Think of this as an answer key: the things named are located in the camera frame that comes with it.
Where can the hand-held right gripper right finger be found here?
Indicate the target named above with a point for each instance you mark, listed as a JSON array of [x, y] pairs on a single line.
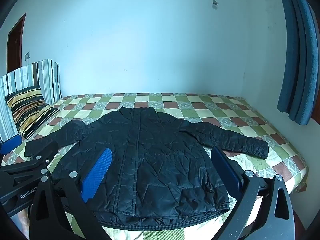
[[226, 170]]

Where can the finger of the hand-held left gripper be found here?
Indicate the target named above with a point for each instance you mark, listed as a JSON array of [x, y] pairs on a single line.
[[11, 142], [27, 165]]

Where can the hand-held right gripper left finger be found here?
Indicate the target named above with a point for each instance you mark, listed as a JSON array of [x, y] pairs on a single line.
[[96, 177]]

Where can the black quilted jacket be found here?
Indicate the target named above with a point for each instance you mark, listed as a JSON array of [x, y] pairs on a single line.
[[162, 167]]

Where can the striped yellow black pillow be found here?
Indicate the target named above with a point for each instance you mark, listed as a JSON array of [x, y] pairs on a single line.
[[27, 110]]

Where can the checkered bed quilt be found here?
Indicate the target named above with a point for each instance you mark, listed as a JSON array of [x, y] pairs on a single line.
[[250, 122]]

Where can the striped padded headboard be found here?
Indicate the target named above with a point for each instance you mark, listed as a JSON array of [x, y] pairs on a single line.
[[45, 72]]

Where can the brown wooden door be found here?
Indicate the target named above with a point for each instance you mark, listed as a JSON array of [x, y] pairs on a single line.
[[15, 47]]

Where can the blue curtain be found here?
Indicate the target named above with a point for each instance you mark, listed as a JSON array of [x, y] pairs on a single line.
[[297, 80]]

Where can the wall switch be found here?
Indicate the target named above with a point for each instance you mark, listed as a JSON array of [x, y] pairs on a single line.
[[27, 56]]

